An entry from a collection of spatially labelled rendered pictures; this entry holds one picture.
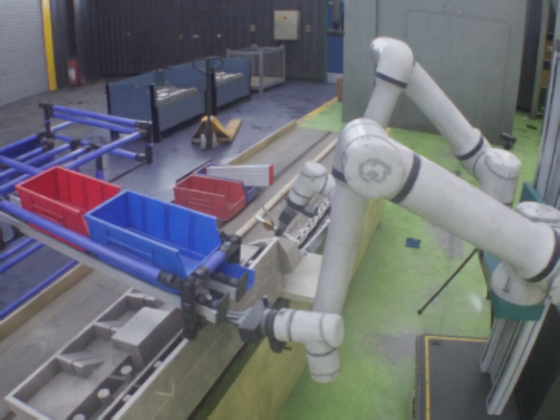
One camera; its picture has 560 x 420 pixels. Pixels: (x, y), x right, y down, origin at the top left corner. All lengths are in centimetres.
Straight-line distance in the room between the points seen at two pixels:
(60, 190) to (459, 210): 112
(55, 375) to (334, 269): 84
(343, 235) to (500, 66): 590
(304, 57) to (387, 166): 1024
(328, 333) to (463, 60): 599
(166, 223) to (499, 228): 79
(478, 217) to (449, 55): 589
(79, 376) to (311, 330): 64
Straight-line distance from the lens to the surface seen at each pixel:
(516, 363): 178
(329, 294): 119
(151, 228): 118
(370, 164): 84
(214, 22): 1212
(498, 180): 170
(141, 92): 629
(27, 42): 1317
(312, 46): 1096
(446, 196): 92
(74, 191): 136
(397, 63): 148
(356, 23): 692
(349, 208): 106
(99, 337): 139
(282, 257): 160
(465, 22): 677
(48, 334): 172
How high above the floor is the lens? 178
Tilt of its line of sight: 26 degrees down
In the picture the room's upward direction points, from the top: straight up
